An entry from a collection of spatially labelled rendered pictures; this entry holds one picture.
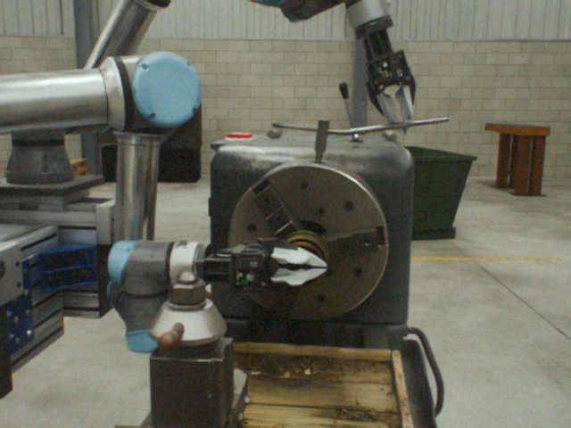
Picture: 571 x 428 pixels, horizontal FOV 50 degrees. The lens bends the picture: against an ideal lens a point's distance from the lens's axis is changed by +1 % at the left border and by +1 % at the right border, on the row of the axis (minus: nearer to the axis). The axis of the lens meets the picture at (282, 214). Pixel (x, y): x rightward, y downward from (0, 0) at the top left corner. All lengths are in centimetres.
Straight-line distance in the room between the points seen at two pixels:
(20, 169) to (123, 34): 39
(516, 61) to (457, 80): 108
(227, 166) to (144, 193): 27
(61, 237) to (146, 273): 49
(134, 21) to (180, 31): 1003
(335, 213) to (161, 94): 41
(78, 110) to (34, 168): 54
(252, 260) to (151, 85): 32
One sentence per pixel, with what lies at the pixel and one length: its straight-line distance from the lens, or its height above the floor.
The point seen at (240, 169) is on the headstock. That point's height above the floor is 121.
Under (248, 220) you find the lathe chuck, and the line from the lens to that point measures 120.
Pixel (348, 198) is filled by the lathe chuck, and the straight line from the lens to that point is 118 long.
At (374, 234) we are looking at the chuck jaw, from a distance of 115.
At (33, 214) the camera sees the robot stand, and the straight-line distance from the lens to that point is 153.
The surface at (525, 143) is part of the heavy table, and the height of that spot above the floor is 77.
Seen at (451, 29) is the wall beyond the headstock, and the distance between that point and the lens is 1180.
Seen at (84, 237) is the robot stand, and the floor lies 104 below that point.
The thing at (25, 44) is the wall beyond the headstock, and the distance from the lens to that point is 1215.
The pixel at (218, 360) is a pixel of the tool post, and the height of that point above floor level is 110.
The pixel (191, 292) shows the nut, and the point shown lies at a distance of 62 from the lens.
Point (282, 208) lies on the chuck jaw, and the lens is 113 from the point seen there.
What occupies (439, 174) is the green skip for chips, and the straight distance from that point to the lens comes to 599.
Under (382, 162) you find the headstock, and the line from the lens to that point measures 133.
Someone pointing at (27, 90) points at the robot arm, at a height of 137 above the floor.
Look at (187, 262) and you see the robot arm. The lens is 102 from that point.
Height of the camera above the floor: 136
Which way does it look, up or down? 11 degrees down
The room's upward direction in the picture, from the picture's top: 1 degrees clockwise
